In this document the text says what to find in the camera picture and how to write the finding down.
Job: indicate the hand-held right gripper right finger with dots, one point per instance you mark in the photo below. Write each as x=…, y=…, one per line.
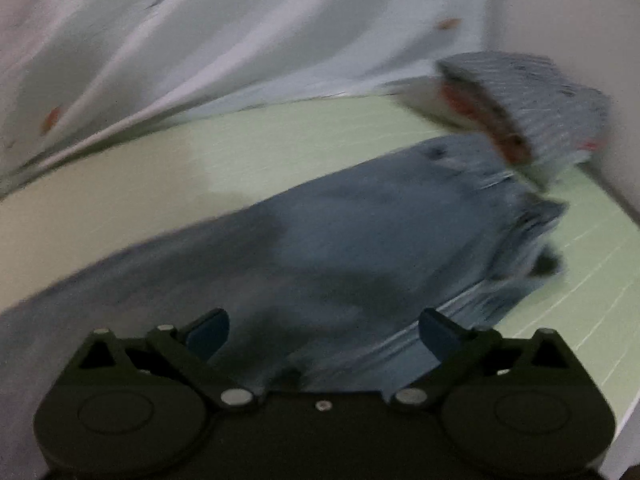
x=435, y=337

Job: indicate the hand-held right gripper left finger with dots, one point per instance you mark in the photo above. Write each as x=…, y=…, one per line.
x=210, y=335

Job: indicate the blue denim jeans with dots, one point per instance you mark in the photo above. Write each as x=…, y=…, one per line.
x=350, y=240

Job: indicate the green checked mat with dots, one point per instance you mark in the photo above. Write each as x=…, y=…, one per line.
x=150, y=185

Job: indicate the striped folded garment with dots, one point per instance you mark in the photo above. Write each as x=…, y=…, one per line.
x=550, y=105

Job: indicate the carrot print bed sheet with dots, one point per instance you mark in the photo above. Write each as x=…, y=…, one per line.
x=200, y=35

